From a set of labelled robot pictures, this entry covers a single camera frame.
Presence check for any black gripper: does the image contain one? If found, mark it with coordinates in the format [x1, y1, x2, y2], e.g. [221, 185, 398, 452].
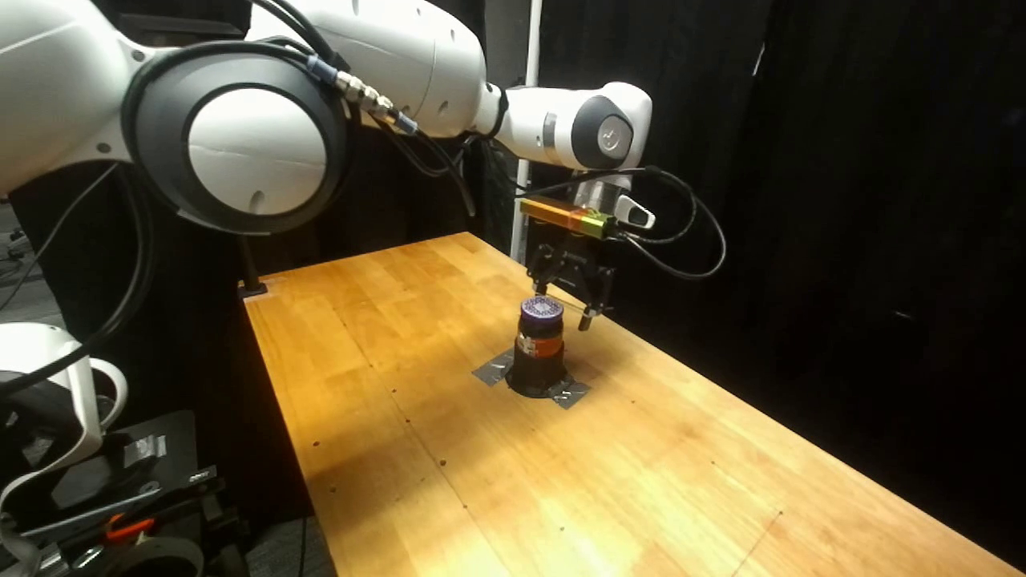
[526, 225, 623, 334]

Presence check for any black round jar base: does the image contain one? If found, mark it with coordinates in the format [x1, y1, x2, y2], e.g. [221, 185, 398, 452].
[503, 358, 573, 400]

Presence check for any dark red-banded cylinder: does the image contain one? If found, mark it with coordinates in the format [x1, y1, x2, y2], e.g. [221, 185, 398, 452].
[513, 294, 572, 373]

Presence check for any black equipment pile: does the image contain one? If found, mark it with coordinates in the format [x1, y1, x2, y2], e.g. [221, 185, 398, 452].
[0, 408, 250, 577]

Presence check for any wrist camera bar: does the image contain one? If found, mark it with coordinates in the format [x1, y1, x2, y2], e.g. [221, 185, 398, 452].
[516, 194, 656, 245]

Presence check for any black looped gripper cable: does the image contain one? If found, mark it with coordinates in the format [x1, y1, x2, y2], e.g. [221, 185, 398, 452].
[510, 163, 732, 287]

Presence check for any black arm cable with connector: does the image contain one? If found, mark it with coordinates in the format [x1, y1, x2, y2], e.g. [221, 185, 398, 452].
[250, 0, 481, 223]

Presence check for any black table clamp post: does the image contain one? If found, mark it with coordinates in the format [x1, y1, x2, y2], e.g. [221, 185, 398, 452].
[234, 236, 273, 302]

